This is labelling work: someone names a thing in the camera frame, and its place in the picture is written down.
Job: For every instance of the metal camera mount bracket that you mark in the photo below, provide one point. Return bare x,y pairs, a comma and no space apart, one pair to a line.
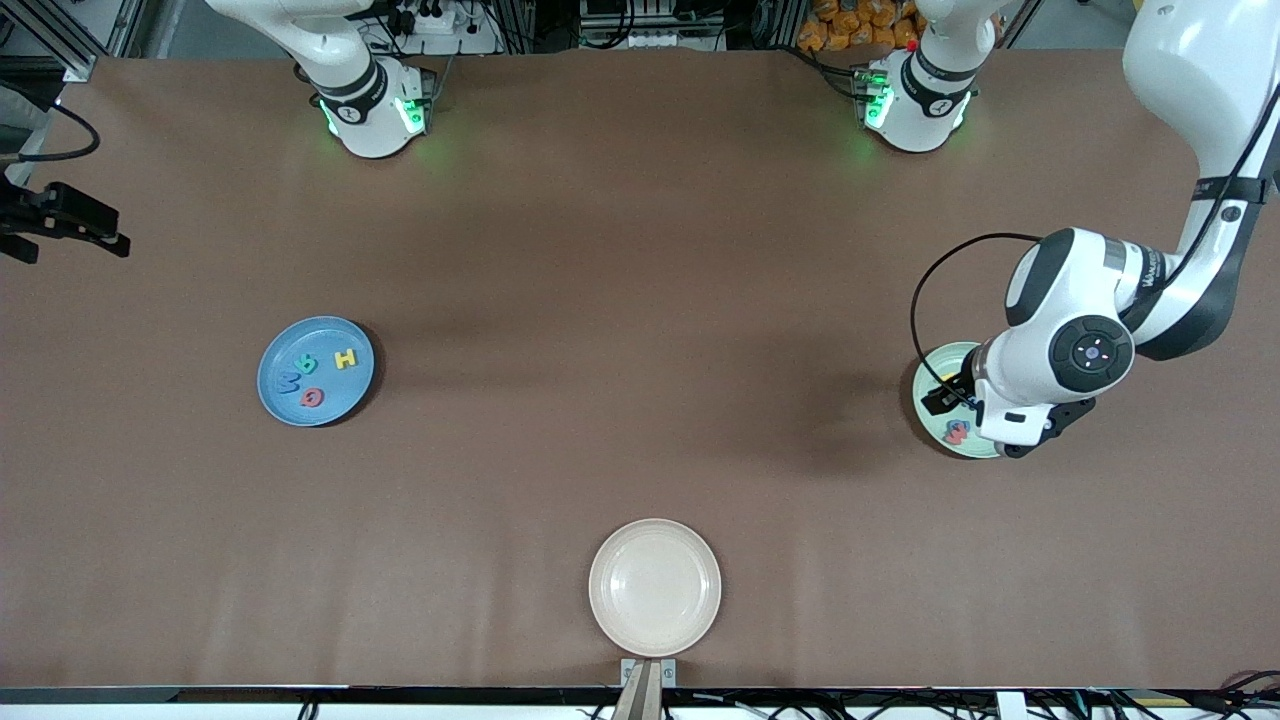
648,672

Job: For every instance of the beige plate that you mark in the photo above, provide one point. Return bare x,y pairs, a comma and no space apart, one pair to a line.
655,588

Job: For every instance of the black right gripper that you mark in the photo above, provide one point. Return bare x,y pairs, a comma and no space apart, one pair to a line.
40,215

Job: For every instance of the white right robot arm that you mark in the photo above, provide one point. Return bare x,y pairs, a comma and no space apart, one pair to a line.
365,110

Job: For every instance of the red letter Q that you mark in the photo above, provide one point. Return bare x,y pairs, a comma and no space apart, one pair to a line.
307,398

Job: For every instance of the white electronics box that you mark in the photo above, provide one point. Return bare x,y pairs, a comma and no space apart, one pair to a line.
650,20

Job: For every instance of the blue plate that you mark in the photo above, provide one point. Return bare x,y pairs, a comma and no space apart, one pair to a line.
330,400

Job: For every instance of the green plate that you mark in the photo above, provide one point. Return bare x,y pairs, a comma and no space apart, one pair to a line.
928,422

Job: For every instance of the aluminium frame profile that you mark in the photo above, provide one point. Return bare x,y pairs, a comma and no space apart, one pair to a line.
90,40

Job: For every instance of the white power strip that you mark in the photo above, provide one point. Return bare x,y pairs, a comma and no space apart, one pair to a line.
440,22

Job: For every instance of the yellow letter H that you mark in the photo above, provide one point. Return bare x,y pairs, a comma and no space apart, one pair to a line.
346,358

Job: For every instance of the blue uppercase letter W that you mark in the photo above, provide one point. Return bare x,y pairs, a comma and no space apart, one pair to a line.
291,382

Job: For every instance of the bag of orange items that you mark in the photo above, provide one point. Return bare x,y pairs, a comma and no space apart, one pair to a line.
850,25

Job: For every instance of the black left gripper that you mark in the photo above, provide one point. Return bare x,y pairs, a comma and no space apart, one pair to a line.
957,389

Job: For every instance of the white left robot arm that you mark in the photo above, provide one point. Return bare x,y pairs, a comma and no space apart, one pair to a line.
1030,360

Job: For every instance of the small white box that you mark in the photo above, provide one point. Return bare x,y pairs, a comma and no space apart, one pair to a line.
1011,706

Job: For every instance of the red lowercase letter w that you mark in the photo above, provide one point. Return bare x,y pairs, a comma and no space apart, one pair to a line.
951,430

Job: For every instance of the teal letter R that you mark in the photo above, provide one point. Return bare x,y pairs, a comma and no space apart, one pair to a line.
306,366

